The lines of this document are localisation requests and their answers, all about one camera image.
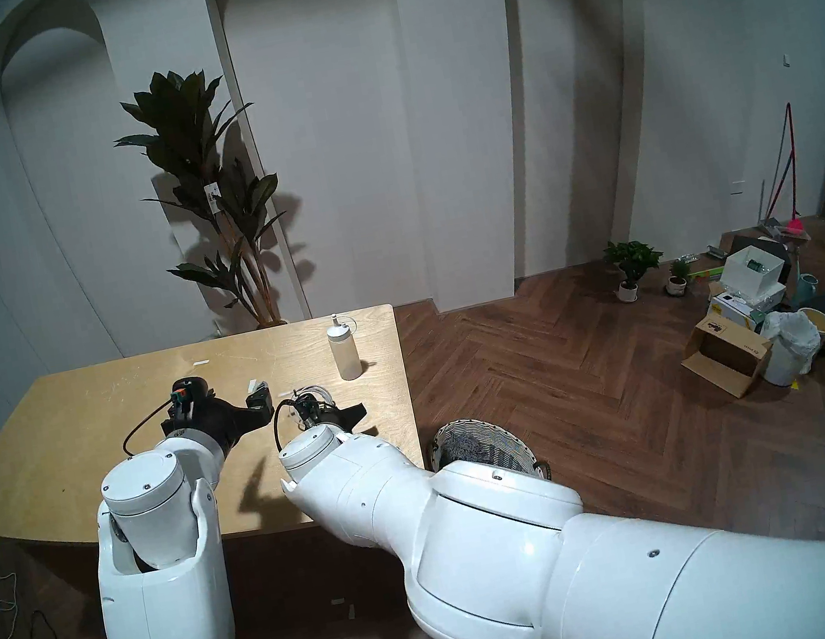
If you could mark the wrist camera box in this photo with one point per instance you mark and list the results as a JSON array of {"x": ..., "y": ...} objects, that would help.
[
  {"x": 308, "y": 411},
  {"x": 189, "y": 391}
]

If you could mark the cream bucket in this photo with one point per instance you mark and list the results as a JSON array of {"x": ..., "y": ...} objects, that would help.
[{"x": 817, "y": 321}]

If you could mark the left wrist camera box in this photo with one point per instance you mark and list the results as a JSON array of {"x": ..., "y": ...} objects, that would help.
[{"x": 189, "y": 391}]

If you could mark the green yellow flat packet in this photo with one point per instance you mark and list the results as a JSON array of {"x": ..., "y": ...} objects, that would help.
[{"x": 707, "y": 272}]

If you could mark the brown cardboard box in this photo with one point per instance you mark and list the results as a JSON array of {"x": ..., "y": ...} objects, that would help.
[{"x": 728, "y": 352}]

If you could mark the white squeeze bottle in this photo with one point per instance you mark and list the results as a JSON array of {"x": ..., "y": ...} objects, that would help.
[{"x": 345, "y": 353}]

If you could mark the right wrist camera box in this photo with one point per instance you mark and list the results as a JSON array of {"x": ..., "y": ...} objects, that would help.
[{"x": 308, "y": 411}]

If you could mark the white open box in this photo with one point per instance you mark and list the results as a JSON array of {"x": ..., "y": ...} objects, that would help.
[{"x": 746, "y": 274}]

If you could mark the white box yellow label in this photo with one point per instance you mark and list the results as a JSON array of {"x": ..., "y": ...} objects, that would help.
[{"x": 732, "y": 308}]

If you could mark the white plant tag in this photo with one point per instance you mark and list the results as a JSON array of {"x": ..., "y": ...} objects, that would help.
[{"x": 212, "y": 199}]

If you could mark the bushy small potted plant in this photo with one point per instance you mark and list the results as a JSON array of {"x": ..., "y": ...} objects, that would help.
[{"x": 631, "y": 256}]

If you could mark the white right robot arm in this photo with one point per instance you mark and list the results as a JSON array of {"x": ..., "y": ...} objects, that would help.
[{"x": 580, "y": 569}]

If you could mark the grey fluffy plush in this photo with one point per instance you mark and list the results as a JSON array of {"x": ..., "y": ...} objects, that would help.
[{"x": 465, "y": 445}]

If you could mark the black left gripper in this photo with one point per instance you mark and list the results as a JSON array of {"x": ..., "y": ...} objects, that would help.
[{"x": 218, "y": 426}]

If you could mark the tall dark leafy plant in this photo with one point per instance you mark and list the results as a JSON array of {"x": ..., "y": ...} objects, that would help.
[{"x": 180, "y": 126}]

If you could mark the white bin with bag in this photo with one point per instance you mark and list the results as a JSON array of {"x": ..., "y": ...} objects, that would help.
[{"x": 787, "y": 346}]

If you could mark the light wooden table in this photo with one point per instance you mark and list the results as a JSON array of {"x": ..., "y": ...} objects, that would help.
[{"x": 52, "y": 461}]

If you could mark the white woven basket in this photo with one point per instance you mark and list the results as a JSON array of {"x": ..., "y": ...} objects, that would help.
[{"x": 521, "y": 453}]

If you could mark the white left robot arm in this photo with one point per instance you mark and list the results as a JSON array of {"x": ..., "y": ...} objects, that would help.
[{"x": 171, "y": 637}]

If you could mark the tiny potted plant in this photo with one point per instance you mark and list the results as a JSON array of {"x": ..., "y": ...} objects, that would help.
[{"x": 678, "y": 272}]

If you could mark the white wall outlet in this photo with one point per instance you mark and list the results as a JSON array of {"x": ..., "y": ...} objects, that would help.
[{"x": 736, "y": 187}]

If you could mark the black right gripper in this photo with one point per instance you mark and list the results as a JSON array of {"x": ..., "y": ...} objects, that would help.
[{"x": 339, "y": 417}]

